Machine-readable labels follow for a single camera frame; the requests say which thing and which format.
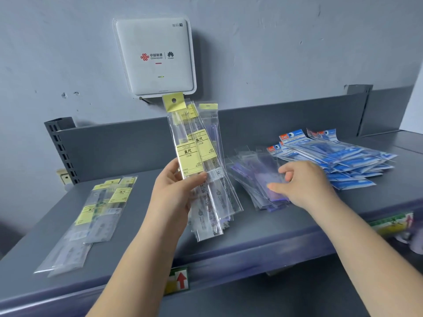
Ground person's right hand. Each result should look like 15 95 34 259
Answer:
266 160 340 216

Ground person's left hand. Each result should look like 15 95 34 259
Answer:
145 157 209 243

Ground pile of blue set-square packets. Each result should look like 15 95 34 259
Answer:
266 128 397 191

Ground bundle of assorted straight rulers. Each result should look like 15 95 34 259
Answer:
162 92 244 243

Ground clear purple ruler packets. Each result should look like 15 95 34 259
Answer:
226 147 291 212

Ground pile of clear rulers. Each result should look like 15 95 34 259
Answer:
34 176 138 278

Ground person's left forearm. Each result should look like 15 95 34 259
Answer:
85 222 187 317

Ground person's right forearm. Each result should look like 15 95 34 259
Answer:
310 198 423 317

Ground grey shelf back panel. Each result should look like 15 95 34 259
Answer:
58 85 414 184

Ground grey slotted shelf post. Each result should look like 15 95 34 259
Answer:
45 117 81 185
343 85 373 137

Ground white wall router box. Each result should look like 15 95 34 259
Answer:
112 17 197 98

